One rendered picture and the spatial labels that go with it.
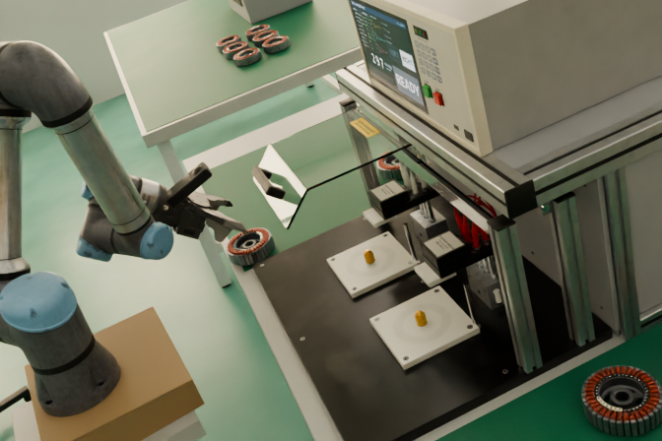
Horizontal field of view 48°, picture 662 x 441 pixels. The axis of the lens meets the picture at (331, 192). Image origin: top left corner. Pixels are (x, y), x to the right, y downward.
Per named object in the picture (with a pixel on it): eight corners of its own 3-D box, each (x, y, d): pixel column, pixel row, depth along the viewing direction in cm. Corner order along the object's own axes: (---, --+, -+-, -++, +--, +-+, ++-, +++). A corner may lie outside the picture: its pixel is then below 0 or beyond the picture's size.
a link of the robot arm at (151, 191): (140, 172, 164) (144, 186, 157) (160, 178, 166) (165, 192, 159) (128, 203, 166) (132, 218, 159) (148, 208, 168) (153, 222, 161)
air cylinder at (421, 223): (430, 250, 155) (425, 228, 152) (415, 234, 161) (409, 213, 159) (451, 239, 156) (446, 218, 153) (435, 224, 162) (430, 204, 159)
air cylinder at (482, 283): (491, 310, 134) (486, 286, 131) (470, 289, 140) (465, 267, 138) (515, 298, 135) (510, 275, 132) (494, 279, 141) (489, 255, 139)
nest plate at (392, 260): (353, 298, 148) (351, 293, 148) (327, 263, 161) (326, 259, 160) (419, 267, 151) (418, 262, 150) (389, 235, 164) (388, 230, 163)
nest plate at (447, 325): (404, 370, 127) (402, 365, 127) (370, 323, 140) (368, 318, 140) (480, 332, 130) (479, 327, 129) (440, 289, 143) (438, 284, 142)
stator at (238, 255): (234, 273, 172) (230, 260, 170) (226, 250, 181) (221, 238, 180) (280, 254, 173) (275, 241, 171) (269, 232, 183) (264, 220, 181)
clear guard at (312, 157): (287, 229, 131) (276, 202, 128) (253, 179, 152) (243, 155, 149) (449, 157, 137) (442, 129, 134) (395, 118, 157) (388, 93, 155)
